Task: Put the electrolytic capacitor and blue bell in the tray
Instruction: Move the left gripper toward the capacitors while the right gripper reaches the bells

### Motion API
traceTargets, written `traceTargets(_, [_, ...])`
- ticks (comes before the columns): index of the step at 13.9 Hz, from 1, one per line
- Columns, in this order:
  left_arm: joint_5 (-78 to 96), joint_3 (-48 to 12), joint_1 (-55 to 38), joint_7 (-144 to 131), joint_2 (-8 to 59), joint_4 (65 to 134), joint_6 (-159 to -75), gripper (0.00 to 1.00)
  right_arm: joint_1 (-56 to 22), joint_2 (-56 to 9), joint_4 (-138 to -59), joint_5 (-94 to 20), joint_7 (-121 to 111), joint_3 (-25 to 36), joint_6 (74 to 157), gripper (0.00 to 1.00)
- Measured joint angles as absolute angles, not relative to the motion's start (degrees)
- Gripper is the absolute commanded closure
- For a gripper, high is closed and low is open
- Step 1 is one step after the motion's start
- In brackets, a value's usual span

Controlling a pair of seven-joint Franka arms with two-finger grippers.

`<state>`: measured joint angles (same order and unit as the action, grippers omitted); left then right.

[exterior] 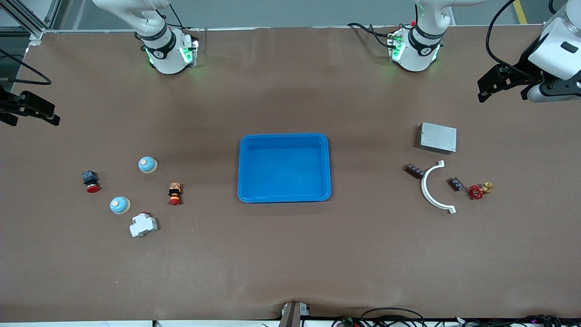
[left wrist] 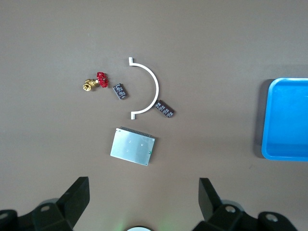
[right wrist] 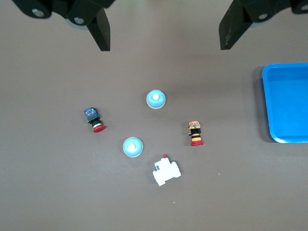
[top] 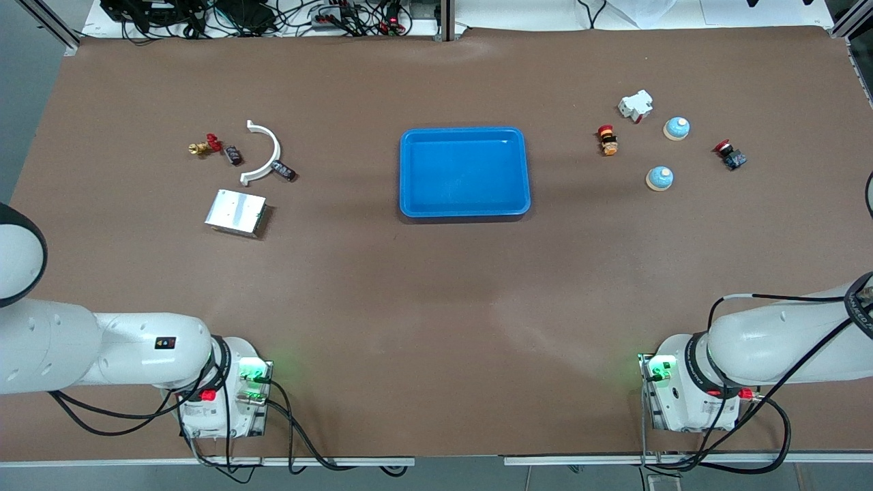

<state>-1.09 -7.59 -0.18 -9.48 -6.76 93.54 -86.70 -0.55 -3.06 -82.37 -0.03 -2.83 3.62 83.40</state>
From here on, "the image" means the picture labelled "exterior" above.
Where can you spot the blue bell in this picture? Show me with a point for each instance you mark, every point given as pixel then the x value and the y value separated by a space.
pixel 120 205
pixel 147 165

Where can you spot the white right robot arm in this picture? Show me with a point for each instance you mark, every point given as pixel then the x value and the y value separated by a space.
pixel 163 50

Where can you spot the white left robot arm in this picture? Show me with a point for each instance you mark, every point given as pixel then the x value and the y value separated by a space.
pixel 420 45

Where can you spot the blue plastic tray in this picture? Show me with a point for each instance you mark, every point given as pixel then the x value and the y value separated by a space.
pixel 283 168

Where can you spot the grey metal box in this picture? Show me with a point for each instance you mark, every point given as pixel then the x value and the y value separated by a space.
pixel 438 137

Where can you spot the red emergency stop button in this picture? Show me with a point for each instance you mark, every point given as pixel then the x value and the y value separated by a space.
pixel 90 178

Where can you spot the base connector box green light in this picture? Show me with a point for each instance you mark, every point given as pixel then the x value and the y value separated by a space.
pixel 188 52
pixel 396 45

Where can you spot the white circuit breaker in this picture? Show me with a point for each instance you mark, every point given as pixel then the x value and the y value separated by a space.
pixel 143 225

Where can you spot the brown table cover mat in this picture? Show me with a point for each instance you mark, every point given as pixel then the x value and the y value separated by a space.
pixel 290 254

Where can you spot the aluminium frame post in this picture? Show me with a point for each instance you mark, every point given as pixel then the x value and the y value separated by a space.
pixel 35 32

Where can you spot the white curved plastic bracket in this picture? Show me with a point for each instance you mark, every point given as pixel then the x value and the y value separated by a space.
pixel 423 186

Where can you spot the orange red push button switch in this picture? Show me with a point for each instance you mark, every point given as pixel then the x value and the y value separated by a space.
pixel 174 193

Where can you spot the metal clamp bracket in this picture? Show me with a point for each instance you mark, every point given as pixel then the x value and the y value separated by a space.
pixel 292 315

